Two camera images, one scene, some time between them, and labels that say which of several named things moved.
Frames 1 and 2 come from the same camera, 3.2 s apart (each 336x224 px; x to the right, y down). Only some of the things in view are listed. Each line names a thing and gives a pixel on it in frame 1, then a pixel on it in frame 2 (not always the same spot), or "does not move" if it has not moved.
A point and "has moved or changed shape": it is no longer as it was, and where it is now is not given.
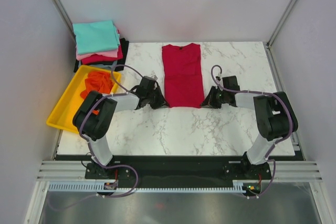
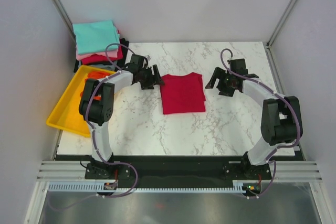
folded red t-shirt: (98, 58) does not move
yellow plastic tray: (63, 115) does not move
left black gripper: (154, 98) → (150, 77)
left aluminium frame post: (57, 1) does not move
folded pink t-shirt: (113, 53) does not move
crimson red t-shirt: (182, 75) has moved or changed shape
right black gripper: (214, 97) → (220, 80)
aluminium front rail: (72, 170) does not move
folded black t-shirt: (121, 63) does not move
